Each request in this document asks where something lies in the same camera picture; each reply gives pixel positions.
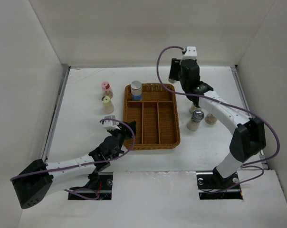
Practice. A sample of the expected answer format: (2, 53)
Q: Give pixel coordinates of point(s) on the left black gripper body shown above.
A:
(121, 136)

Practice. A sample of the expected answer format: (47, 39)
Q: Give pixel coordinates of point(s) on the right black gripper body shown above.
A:
(184, 85)

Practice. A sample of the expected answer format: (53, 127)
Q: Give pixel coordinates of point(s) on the yellow cap spice bottle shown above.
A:
(108, 106)

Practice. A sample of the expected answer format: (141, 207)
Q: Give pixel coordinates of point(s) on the black grinder spice bottle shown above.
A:
(193, 108)

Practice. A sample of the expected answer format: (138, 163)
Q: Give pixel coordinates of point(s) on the blue label silver-cap jar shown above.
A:
(136, 90)

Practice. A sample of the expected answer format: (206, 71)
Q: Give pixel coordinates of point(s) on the silver grinder spice bottle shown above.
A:
(196, 117)

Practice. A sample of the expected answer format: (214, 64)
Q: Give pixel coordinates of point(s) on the dark lid spice jar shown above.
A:
(210, 119)

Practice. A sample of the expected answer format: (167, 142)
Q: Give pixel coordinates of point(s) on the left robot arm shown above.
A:
(40, 178)

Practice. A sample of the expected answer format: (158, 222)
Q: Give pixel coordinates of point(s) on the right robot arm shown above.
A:
(248, 134)

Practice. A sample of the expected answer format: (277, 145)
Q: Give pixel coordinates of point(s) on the brown wicker divided tray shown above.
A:
(156, 117)

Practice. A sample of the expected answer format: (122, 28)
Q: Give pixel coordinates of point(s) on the pink cap spice bottle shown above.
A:
(106, 88)

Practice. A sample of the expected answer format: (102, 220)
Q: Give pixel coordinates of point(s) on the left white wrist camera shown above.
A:
(109, 123)

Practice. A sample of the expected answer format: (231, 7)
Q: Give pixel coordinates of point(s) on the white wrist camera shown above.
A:
(109, 123)
(189, 52)

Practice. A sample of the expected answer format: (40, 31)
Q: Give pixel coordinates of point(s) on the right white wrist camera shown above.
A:
(189, 52)

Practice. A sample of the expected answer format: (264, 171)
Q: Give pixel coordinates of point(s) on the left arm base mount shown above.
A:
(100, 187)

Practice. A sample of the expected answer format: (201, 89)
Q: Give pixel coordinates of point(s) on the left aluminium frame rail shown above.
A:
(60, 95)

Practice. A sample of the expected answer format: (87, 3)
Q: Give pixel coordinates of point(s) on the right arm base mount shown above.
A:
(225, 190)

